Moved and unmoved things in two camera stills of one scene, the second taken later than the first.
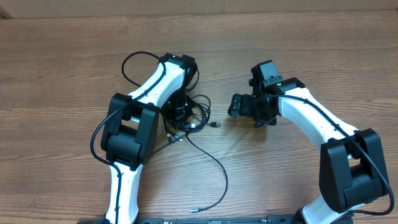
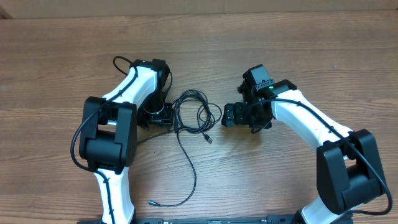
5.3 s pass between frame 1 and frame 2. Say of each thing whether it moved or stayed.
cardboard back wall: stayed
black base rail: stayed
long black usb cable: moved
